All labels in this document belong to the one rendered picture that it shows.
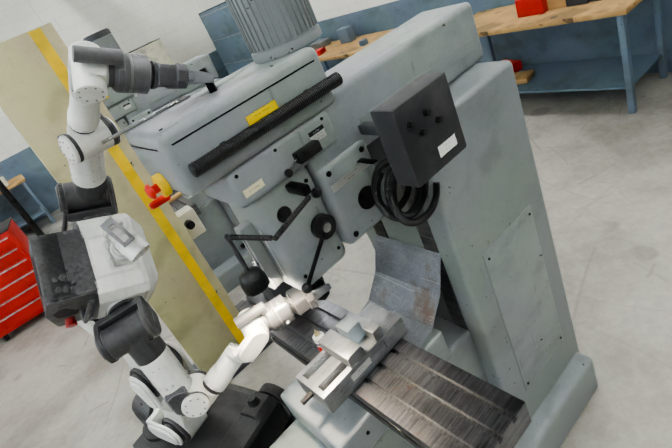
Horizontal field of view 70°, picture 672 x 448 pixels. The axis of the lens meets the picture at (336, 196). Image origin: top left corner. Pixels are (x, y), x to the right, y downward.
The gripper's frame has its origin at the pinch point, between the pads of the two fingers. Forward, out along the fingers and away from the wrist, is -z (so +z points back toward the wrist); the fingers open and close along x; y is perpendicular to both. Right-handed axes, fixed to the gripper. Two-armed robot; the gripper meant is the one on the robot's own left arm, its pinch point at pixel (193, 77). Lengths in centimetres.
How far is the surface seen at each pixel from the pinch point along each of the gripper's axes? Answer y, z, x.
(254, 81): -0.5, -10.1, 13.0
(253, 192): -26.6, -9.9, 13.7
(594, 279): -94, -226, -9
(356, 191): -29, -42, 12
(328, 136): -13.2, -32.1, 11.8
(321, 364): -84, -37, 6
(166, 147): -15.4, 10.8, 15.3
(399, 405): -86, -47, 31
